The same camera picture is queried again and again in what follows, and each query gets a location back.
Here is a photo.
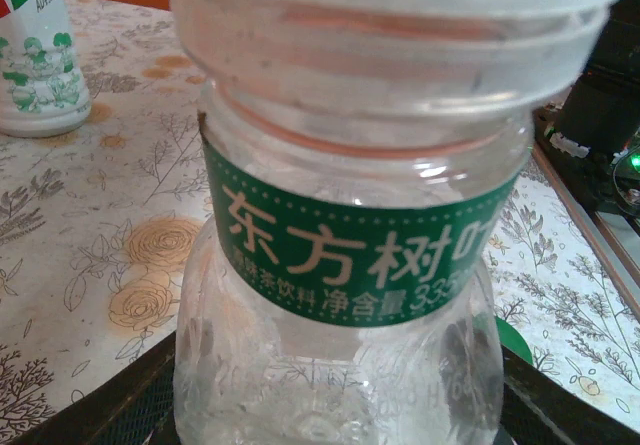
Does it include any thin base wire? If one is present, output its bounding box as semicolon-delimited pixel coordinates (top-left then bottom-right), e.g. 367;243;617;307
610;149;640;211

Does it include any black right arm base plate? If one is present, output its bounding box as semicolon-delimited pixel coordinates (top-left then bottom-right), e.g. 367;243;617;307
530;107;640;216

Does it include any green bottle cap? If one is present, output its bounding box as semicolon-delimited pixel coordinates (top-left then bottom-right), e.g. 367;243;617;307
493;316;532;366

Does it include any white AD milk bottle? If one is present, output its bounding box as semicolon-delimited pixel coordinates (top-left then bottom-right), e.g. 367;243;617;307
0;0;92;139

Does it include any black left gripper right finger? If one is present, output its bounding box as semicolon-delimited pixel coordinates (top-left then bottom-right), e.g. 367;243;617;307
499;344;640;445

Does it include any clear bottle green label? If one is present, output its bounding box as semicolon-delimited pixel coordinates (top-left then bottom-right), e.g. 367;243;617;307
172;9;611;445

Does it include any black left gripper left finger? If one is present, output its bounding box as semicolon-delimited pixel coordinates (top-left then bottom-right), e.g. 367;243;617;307
74;344;177;445

